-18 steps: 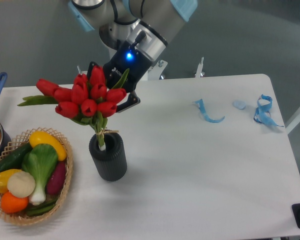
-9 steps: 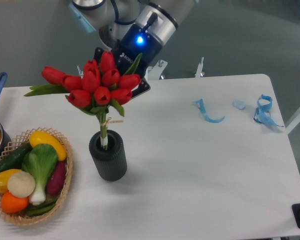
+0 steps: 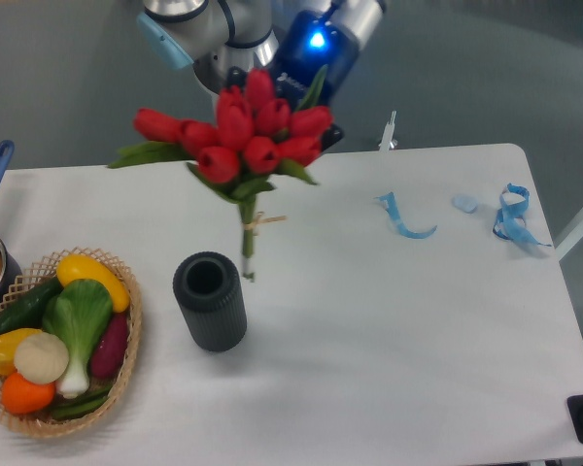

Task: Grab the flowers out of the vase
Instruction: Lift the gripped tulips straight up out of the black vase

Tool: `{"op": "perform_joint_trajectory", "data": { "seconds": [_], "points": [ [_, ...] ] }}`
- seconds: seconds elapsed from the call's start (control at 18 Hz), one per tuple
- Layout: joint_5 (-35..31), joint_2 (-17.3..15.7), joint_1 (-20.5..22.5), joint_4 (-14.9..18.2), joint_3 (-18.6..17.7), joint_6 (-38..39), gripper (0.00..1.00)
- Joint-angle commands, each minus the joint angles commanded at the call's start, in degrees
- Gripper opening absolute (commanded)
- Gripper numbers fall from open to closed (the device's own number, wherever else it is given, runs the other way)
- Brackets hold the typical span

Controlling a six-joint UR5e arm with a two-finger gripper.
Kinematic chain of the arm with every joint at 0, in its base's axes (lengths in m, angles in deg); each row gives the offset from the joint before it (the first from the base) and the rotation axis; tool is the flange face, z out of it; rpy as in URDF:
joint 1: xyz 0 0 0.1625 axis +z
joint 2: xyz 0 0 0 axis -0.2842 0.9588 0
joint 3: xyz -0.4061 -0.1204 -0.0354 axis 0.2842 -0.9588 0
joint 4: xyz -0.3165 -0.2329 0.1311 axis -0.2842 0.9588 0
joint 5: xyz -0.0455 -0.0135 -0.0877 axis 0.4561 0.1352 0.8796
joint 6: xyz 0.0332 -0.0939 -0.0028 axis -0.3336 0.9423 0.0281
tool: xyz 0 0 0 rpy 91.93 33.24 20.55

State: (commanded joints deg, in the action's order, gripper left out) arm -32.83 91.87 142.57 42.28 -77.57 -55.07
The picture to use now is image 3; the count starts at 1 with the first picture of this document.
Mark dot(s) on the cream white onion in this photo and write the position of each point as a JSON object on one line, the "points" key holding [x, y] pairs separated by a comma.
{"points": [[41, 358]]}

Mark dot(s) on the white metal base frame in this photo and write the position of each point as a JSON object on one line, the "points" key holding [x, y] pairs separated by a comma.
{"points": [[388, 142]]}

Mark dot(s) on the purple sweet potato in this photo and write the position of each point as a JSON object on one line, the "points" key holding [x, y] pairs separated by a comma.
{"points": [[108, 356]]}

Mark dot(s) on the curved blue tape strip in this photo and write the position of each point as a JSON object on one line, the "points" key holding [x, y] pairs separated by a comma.
{"points": [[389, 203]]}

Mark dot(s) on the green bean pods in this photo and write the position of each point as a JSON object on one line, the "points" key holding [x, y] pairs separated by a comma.
{"points": [[81, 406]]}

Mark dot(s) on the green bok choy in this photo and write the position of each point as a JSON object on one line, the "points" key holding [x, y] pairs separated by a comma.
{"points": [[78, 317]]}

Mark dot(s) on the dark green cucumber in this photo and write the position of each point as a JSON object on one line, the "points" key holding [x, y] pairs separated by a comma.
{"points": [[27, 311]]}

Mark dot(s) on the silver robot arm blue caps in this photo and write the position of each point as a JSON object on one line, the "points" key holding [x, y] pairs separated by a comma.
{"points": [[212, 36]]}

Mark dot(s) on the crumpled blue tape bundle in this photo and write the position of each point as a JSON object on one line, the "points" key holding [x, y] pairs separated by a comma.
{"points": [[510, 224]]}

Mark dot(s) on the orange fruit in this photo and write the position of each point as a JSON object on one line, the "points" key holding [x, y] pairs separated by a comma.
{"points": [[21, 397]]}

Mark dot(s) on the dark grey ribbed vase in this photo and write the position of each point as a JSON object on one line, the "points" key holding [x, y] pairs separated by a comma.
{"points": [[207, 288]]}

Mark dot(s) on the small pale blue cap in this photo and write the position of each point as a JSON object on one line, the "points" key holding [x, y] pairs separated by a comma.
{"points": [[465, 203]]}

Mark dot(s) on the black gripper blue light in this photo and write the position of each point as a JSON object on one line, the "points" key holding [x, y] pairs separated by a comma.
{"points": [[314, 41]]}

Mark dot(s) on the red tulip bouquet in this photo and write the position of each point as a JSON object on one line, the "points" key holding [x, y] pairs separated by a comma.
{"points": [[256, 134]]}

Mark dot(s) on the yellow bell pepper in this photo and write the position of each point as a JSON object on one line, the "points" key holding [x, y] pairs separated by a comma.
{"points": [[8, 345]]}

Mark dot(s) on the yellow squash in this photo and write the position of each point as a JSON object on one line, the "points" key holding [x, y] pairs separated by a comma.
{"points": [[75, 267]]}

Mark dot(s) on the woven wicker basket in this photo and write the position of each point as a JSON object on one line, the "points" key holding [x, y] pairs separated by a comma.
{"points": [[42, 425]]}

